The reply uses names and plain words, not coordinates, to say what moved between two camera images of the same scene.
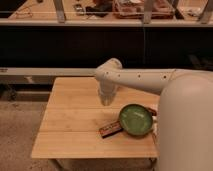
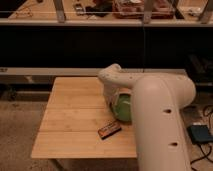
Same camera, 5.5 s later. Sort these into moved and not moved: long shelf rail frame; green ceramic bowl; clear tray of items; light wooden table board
Moved: green ceramic bowl
Not moved: long shelf rail frame; light wooden table board; clear tray of items
